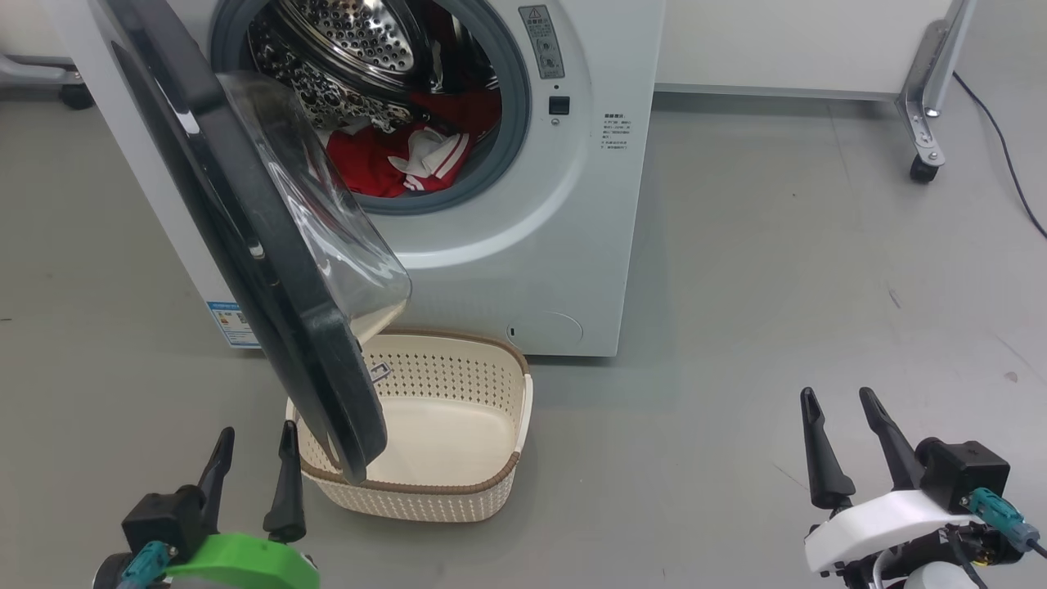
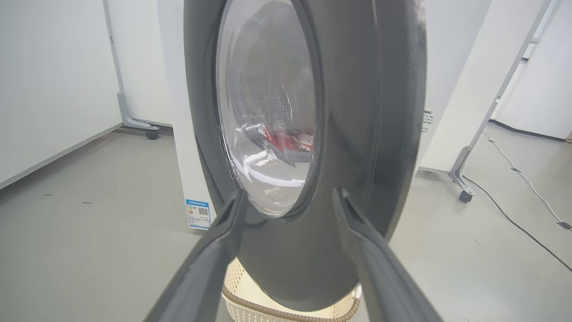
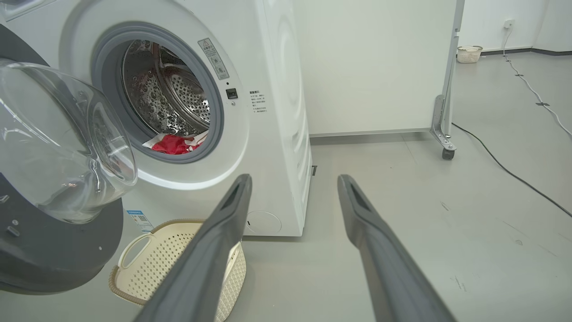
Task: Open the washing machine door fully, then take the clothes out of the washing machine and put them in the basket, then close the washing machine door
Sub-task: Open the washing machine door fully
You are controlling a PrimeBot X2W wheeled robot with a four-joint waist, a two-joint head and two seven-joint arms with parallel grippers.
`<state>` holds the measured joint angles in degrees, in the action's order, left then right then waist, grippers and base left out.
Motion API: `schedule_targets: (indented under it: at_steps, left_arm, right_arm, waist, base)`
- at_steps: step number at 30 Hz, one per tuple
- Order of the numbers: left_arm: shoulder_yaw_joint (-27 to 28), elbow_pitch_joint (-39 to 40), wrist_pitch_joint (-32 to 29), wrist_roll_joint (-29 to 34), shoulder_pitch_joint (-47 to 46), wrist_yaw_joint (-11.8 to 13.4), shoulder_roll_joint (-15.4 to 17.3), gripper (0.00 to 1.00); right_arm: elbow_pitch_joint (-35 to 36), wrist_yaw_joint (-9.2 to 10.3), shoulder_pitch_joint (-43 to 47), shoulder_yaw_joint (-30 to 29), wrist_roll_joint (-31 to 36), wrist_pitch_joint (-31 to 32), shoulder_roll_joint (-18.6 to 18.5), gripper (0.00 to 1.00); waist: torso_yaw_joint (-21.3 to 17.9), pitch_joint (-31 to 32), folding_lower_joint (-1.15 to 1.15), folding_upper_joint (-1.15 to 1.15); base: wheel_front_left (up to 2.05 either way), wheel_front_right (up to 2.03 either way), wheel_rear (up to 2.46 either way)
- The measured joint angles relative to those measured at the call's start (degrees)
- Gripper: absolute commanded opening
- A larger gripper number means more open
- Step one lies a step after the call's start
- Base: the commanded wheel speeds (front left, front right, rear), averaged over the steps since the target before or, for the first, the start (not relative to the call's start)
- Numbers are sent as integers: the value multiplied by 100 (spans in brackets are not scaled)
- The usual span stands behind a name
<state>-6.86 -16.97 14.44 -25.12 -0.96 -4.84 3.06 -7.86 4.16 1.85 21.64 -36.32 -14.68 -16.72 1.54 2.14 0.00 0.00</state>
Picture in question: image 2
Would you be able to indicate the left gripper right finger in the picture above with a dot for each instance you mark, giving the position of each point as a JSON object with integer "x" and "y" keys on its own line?
{"x": 384, "y": 277}

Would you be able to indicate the washing machine glass door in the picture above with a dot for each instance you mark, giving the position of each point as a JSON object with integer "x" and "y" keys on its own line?
{"x": 357, "y": 134}

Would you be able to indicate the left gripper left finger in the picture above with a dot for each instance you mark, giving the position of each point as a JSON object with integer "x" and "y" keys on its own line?
{"x": 201, "y": 268}

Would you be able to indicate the red white striped jersey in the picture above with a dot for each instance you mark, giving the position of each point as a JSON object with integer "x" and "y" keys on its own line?
{"x": 281, "y": 141}

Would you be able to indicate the cream perforated laundry basket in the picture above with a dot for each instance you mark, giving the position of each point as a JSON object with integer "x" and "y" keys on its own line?
{"x": 241, "y": 308}

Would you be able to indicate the white washing machine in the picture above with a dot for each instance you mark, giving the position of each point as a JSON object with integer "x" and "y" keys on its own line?
{"x": 187, "y": 112}

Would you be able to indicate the white partition with metal leg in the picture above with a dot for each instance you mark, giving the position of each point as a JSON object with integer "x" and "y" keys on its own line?
{"x": 120, "y": 107}
{"x": 469, "y": 89}

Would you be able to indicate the blue energy label sticker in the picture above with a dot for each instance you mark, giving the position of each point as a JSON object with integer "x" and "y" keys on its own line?
{"x": 198, "y": 214}

